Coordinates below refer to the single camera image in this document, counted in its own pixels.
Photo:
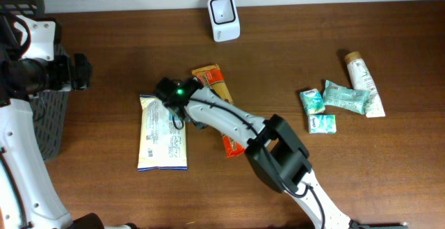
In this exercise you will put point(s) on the large cream wipes bag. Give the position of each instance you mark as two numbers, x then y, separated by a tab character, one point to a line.
161	145

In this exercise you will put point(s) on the San Remo spaghetti pack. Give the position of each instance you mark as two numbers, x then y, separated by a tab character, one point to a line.
211	76

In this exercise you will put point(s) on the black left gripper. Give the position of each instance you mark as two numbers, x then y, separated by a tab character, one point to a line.
67	79

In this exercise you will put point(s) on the teal wet wipes pack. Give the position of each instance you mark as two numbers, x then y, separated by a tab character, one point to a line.
345	98

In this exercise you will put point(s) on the white barcode scanner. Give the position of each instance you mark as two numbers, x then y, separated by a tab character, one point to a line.
224	20

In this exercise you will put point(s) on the Kleenex tissue pack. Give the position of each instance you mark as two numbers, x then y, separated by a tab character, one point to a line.
322	124
312	101

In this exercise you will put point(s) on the white Pantene tube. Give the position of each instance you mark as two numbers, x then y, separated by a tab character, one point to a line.
361	79

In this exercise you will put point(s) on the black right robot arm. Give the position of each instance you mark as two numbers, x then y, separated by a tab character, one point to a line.
276	154

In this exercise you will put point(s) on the grey plastic mesh basket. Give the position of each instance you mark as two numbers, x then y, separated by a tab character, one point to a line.
49	108

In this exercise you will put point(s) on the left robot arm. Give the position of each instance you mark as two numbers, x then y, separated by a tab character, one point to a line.
30	65

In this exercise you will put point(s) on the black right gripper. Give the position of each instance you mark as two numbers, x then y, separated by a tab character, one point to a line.
199	126

